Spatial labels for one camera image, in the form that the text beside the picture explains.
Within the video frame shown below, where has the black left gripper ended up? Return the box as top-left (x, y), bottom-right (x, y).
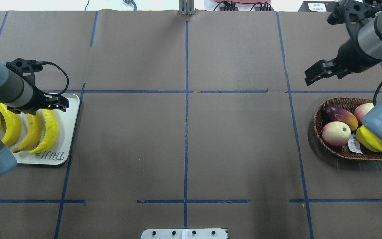
top-left (19, 87), bottom-right (69, 115)

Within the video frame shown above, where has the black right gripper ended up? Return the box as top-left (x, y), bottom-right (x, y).
top-left (304, 39), bottom-right (382, 86)

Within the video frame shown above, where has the yellow banana remaining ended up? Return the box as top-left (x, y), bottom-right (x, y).
top-left (29, 109), bottom-right (59, 155)

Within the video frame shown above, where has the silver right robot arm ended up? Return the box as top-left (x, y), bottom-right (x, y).
top-left (305, 0), bottom-right (382, 140)

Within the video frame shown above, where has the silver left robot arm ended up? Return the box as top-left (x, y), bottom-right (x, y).
top-left (0, 58), bottom-right (69, 177)

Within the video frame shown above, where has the brown wicker fruit basket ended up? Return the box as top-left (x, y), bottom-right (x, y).
top-left (308, 97), bottom-right (382, 161)

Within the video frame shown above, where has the pale apple under bananas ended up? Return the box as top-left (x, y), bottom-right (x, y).
top-left (321, 121), bottom-right (351, 147)

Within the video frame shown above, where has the dark red apple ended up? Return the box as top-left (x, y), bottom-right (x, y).
top-left (322, 106), bottom-right (359, 131)

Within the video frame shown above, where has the yellow star fruit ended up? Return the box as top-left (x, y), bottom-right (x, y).
top-left (356, 125), bottom-right (382, 152)

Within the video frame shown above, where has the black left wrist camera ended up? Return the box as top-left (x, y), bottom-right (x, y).
top-left (5, 58), bottom-right (44, 87)

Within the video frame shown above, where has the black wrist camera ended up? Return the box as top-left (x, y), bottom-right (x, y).
top-left (327, 0), bottom-right (382, 39)
top-left (5, 58), bottom-right (44, 87)

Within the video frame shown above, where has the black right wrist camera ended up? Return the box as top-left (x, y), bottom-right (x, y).
top-left (327, 0), bottom-right (382, 39)

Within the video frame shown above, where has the aluminium frame post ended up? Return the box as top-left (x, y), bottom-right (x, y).
top-left (178, 0), bottom-right (195, 16)

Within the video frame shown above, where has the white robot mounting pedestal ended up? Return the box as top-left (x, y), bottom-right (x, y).
top-left (141, 228), bottom-right (229, 239)

